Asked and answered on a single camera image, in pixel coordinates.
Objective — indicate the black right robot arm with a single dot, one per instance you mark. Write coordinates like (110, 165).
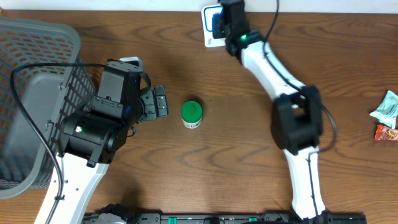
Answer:
(296, 119)

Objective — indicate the white black barcode scanner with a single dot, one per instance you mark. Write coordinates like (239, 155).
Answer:
(207, 14)

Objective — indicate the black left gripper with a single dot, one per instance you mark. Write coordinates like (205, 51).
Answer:
(148, 111)

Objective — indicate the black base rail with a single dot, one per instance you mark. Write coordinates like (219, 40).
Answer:
(116, 213)

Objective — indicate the red brown chocolate bar wrapper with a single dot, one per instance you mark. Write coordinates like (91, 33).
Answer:
(384, 133)

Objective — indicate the dark grey plastic basket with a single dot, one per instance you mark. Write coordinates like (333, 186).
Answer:
(48, 93)

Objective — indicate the green lid jar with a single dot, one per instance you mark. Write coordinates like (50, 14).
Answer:
(192, 114)

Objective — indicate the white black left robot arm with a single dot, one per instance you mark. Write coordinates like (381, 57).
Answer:
(89, 140)

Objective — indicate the mint green wipes pack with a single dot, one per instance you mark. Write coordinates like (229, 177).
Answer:
(386, 112)

